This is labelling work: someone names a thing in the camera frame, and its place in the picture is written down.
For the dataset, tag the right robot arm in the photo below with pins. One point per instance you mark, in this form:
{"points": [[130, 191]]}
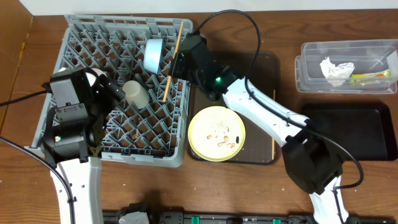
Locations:
{"points": [[315, 163]]}

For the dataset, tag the black plastic bin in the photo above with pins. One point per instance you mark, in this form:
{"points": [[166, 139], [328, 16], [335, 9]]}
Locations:
{"points": [[365, 130]]}

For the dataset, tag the pink bowl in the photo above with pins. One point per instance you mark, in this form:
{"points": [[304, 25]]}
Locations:
{"points": [[91, 77]]}

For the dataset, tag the light blue bowl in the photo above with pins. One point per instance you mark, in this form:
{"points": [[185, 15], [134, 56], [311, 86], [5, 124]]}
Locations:
{"points": [[153, 55]]}

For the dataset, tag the clear plastic bin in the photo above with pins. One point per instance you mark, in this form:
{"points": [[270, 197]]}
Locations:
{"points": [[368, 56]]}

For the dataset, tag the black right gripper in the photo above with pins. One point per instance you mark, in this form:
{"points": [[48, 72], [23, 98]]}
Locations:
{"points": [[179, 62]]}

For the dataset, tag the dark brown serving tray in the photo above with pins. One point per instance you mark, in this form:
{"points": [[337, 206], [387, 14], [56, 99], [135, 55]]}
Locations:
{"points": [[265, 76]]}

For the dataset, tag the white plastic cup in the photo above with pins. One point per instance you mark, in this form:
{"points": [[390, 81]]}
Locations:
{"points": [[136, 94]]}

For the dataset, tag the yellow plate with crumbs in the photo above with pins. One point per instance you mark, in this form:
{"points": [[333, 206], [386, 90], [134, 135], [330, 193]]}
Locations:
{"points": [[216, 133]]}

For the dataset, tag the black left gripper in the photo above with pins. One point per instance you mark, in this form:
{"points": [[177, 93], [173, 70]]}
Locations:
{"points": [[101, 83]]}

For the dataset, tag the grey plastic dish rack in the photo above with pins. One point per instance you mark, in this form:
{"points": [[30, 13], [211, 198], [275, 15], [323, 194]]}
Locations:
{"points": [[154, 135]]}

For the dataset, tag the white napkin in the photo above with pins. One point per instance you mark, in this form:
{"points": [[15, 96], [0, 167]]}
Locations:
{"points": [[336, 75]]}

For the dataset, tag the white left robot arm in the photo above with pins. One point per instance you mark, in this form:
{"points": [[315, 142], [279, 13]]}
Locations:
{"points": [[71, 143]]}

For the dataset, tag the green snack wrapper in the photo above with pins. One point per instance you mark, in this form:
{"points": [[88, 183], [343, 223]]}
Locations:
{"points": [[369, 78]]}

